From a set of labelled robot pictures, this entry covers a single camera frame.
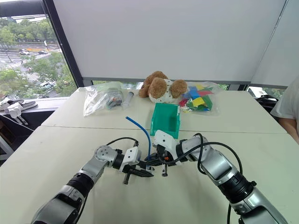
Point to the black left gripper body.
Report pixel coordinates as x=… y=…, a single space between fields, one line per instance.
x=128 y=169

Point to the brown plush dog toy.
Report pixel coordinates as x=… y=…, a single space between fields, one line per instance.
x=158 y=87

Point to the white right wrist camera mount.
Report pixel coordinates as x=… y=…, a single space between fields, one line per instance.
x=164 y=139

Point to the black window frame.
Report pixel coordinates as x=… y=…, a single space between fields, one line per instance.
x=63 y=42

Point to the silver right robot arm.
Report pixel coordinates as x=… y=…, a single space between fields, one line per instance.
x=217 y=163

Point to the clear bag of coloured pieces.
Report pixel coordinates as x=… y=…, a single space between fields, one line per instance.
x=198 y=98

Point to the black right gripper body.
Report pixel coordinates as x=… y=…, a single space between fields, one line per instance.
x=161 y=152

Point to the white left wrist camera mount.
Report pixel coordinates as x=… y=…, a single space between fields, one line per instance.
x=131 y=156

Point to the white and black sandals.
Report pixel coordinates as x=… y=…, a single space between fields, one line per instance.
x=21 y=103

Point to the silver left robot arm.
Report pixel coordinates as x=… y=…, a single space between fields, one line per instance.
x=95 y=166

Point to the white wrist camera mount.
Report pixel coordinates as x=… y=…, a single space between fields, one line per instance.
x=164 y=139
x=131 y=156

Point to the clear bag of small parts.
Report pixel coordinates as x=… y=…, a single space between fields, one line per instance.
x=102 y=99

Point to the green plastic bin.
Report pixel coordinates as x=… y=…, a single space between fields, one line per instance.
x=163 y=116

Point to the white roller blind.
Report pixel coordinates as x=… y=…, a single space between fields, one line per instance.
x=278 y=51
x=163 y=37

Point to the white coupler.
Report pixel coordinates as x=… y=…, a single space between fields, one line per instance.
x=150 y=167

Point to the person in white shirt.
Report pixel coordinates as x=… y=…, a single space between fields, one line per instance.
x=286 y=105

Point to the clear plastic syringe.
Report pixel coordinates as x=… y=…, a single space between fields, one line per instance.
x=128 y=99

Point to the white plastic device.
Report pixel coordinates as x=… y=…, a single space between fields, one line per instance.
x=14 y=110

